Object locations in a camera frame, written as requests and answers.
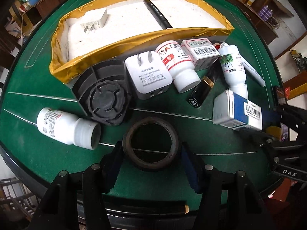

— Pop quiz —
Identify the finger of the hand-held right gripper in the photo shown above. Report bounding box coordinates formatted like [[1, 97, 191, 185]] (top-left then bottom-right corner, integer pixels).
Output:
[[275, 104, 307, 137], [239, 129, 307, 160]]

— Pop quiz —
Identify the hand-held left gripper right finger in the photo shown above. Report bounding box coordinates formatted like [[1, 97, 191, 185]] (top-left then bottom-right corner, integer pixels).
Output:
[[181, 141, 276, 230]]

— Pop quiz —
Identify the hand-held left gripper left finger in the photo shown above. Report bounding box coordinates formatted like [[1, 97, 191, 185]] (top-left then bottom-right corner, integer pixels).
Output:
[[26, 141, 125, 230]]

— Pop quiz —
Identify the black tape roll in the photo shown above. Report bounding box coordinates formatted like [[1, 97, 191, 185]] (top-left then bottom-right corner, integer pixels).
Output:
[[122, 117, 179, 172]]

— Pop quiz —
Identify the blue and white box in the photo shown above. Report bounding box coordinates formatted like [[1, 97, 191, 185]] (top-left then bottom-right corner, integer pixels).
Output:
[[212, 89, 267, 132]]

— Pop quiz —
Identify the white bottle grey label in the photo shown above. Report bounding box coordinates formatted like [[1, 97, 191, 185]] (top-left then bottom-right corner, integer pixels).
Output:
[[36, 107, 102, 150]]

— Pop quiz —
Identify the white marker pen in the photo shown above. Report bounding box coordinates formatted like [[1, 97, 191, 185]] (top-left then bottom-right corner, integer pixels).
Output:
[[240, 55, 266, 87]]

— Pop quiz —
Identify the black plastic holder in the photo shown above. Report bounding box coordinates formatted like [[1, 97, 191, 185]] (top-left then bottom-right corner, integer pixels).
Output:
[[71, 59, 132, 127]]

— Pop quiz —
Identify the black lipstick gold band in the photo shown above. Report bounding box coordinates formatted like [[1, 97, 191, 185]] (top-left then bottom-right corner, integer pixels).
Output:
[[188, 63, 220, 108]]

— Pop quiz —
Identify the white bottle green print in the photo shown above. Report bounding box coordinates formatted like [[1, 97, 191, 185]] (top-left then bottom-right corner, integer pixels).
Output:
[[217, 45, 249, 100]]

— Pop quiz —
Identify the white tray with gold edge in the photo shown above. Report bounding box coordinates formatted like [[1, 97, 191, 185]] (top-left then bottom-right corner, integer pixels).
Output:
[[49, 0, 235, 84]]

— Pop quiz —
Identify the yellow round object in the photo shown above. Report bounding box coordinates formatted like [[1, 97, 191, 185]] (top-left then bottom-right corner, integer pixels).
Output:
[[265, 126, 282, 142]]

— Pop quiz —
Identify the red garment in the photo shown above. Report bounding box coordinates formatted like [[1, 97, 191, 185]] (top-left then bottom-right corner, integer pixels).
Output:
[[261, 180, 307, 230]]

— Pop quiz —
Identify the black rod with tan end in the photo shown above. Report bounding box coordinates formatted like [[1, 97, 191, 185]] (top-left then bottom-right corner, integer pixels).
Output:
[[77, 200, 190, 215]]

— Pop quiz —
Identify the large white power adapter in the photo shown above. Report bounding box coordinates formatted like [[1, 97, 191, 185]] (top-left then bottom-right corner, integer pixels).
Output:
[[125, 50, 173, 100]]

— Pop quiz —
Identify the wooden rack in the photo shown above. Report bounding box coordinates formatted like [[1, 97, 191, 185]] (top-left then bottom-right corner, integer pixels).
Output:
[[0, 177, 39, 223]]

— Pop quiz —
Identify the white bottle red label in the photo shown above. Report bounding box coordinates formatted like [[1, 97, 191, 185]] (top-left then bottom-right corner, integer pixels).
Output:
[[155, 40, 201, 94]]

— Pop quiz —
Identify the purple bottles pack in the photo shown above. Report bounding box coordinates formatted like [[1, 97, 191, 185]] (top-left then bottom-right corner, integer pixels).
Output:
[[259, 5, 273, 21]]

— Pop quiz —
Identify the cardboard box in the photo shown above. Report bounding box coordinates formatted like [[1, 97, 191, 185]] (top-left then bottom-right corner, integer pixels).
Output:
[[272, 0, 294, 17]]

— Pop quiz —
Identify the white box with barcode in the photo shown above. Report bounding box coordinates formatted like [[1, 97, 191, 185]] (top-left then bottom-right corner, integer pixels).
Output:
[[180, 38, 220, 72]]

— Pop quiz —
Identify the small white charger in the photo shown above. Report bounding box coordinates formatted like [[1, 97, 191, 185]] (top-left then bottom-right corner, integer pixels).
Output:
[[80, 8, 108, 33]]

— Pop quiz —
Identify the black marker pen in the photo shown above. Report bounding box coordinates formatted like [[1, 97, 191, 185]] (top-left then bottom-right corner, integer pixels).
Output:
[[143, 0, 173, 30]]

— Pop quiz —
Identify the wooden desk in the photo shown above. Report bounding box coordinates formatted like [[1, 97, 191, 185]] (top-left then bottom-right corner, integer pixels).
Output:
[[10, 0, 70, 29]]

